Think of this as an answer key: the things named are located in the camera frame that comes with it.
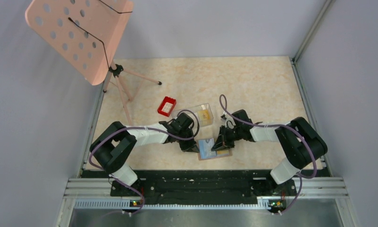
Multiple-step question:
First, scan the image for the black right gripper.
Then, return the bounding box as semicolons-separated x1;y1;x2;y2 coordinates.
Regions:
211;125;243;152

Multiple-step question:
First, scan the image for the gold vip card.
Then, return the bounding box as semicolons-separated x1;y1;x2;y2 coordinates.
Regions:
215;149;232;157
197;110;212;125

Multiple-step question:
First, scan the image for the silver VIP card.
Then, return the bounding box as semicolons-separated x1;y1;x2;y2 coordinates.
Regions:
198;138;215;159

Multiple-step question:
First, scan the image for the brown leather card holder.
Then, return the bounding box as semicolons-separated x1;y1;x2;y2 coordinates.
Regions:
197;138;233;161

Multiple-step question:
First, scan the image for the clear acrylic card box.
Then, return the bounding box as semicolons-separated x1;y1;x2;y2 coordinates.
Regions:
172;103;214;127

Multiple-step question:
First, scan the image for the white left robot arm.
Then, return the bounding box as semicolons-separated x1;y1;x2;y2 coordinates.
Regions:
88;113;200;196

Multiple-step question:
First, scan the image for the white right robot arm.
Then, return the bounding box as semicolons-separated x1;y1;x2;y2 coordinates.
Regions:
211;109;327;195

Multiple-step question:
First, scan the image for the red plastic box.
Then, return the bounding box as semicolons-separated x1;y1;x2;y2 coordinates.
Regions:
157;96;176;117

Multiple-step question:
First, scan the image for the pink perforated music stand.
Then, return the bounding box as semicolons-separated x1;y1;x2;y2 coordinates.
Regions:
25;0;162;116

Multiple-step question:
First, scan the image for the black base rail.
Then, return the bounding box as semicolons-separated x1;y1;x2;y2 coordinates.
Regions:
80;168;305;206

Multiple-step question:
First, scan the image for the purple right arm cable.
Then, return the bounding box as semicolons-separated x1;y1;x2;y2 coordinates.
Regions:
219;94;318;217

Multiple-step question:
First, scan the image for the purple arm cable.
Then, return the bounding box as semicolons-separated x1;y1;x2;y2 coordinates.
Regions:
88;109;201;217
219;94;318;217

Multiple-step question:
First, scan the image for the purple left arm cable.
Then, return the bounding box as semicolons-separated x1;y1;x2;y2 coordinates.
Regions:
88;109;201;217

